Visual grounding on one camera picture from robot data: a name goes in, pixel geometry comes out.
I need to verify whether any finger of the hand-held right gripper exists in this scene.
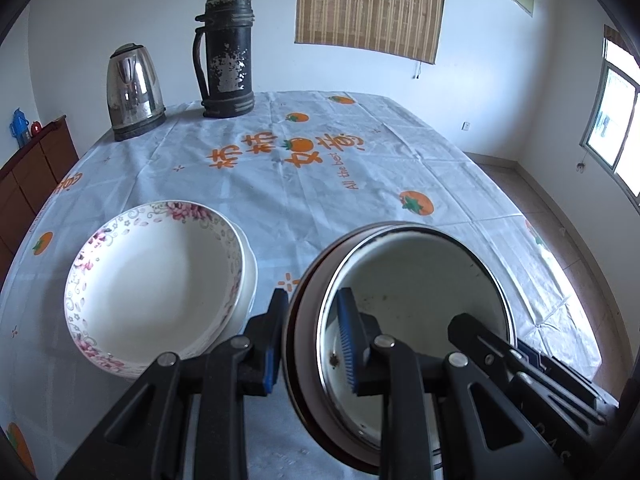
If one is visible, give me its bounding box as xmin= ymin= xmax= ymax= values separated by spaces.
xmin=516 ymin=337 xmax=607 ymax=406
xmin=447 ymin=312 xmax=608 ymax=427

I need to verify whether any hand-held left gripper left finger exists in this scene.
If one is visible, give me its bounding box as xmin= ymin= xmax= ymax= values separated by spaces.
xmin=55 ymin=289 xmax=290 ymax=480

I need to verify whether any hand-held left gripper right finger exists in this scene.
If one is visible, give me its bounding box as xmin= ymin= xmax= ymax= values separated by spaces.
xmin=336 ymin=287 xmax=576 ymax=480

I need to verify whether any red plastic bowl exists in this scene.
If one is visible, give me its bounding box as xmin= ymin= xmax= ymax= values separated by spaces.
xmin=289 ymin=222 xmax=451 ymax=471

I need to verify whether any white plate with red flowers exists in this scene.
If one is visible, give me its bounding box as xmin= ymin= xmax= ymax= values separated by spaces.
xmin=70 ymin=222 xmax=259 ymax=381

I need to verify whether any white plate with pink flowers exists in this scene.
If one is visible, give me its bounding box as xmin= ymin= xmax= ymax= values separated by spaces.
xmin=63 ymin=200 xmax=247 ymax=376

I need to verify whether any white tablecloth with orange print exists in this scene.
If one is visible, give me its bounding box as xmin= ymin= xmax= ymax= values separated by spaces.
xmin=0 ymin=90 xmax=608 ymax=480

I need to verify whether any window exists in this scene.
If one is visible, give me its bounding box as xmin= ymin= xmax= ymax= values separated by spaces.
xmin=580 ymin=25 xmax=640 ymax=211

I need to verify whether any worn black thermos flask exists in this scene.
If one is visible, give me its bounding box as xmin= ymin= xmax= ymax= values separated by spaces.
xmin=192 ymin=0 xmax=255 ymax=118

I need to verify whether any stainless steel electric kettle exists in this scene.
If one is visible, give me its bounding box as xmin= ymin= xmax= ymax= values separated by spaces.
xmin=106 ymin=43 xmax=167 ymax=142

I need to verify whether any brown wooden sideboard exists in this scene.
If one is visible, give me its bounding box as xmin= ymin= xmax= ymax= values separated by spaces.
xmin=0 ymin=115 xmax=80 ymax=286

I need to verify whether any bamboo window blind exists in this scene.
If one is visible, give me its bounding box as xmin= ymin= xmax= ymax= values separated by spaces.
xmin=294 ymin=0 xmax=449 ymax=65

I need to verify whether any blue thermos bottle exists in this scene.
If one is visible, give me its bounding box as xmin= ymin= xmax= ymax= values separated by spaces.
xmin=10 ymin=108 xmax=30 ymax=147

